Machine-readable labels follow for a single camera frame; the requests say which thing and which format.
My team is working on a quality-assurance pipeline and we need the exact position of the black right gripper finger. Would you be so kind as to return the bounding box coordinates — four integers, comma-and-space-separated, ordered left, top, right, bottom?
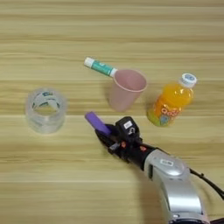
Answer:
104, 122, 120, 137
94, 129, 118, 151

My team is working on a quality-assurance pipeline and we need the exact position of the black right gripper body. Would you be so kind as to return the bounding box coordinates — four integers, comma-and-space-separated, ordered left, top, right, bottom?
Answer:
108, 134, 158, 172

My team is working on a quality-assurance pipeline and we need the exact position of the purple eraser block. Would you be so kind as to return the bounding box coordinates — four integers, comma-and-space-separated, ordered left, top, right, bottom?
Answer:
84, 111, 113, 137

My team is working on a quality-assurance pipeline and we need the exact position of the clear tape roll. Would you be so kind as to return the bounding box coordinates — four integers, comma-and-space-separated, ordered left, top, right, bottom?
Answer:
24, 87, 68, 135

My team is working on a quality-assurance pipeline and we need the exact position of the orange juice bottle white cap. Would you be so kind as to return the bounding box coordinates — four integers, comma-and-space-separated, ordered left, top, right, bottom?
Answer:
146, 73, 198, 128

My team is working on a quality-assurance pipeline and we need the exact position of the small black box white label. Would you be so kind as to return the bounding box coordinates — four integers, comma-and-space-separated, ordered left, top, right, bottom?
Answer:
115, 115, 142, 142

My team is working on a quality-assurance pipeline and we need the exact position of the pink plastic cup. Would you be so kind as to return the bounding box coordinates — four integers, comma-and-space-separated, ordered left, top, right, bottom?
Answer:
108, 68, 148, 113

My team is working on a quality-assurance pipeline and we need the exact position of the green white glue stick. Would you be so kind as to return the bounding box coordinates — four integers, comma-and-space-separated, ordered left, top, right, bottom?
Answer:
83, 56, 119, 78

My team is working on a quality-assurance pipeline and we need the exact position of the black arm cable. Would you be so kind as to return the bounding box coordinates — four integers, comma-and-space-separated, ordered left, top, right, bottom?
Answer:
188, 168, 224, 201

